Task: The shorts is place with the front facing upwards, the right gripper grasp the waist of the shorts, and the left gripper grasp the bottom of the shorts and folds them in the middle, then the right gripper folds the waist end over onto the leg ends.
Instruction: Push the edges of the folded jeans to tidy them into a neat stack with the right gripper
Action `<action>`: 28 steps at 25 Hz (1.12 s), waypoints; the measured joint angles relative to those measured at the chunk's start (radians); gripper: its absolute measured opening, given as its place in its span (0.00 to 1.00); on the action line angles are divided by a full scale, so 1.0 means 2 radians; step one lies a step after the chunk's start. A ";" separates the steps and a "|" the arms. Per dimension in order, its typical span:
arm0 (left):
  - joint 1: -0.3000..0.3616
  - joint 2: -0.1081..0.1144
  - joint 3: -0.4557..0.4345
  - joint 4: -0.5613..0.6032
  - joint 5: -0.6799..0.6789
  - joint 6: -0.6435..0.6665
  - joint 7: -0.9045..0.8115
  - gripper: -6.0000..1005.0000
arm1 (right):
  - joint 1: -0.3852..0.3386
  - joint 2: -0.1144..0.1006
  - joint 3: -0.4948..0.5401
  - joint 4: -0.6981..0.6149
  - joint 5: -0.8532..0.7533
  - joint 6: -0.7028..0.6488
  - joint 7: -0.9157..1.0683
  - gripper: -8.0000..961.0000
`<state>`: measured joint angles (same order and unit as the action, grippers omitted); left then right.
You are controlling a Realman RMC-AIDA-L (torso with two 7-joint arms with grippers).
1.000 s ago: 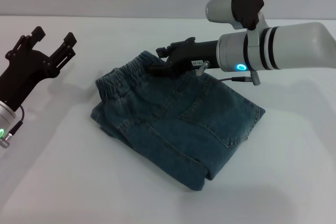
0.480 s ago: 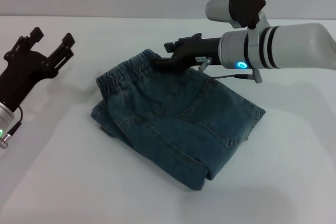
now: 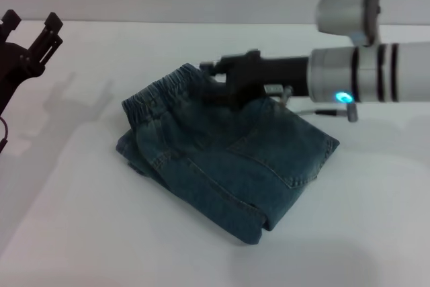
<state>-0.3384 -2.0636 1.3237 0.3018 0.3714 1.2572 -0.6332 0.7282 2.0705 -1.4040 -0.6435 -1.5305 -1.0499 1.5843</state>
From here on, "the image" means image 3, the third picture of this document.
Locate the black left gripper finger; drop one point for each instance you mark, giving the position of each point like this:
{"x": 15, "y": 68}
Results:
{"x": 47, "y": 38}
{"x": 10, "y": 23}

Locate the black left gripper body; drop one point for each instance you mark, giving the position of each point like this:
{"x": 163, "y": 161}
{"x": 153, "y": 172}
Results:
{"x": 15, "y": 65}

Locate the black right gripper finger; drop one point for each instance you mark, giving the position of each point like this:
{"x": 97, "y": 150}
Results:
{"x": 218, "y": 93}
{"x": 211, "y": 67}

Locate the blue denim shorts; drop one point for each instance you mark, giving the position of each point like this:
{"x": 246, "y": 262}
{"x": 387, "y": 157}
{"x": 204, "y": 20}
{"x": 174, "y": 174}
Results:
{"x": 218, "y": 166}

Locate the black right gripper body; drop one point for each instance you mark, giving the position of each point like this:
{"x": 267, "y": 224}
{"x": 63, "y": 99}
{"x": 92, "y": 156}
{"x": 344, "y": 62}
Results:
{"x": 265, "y": 75}

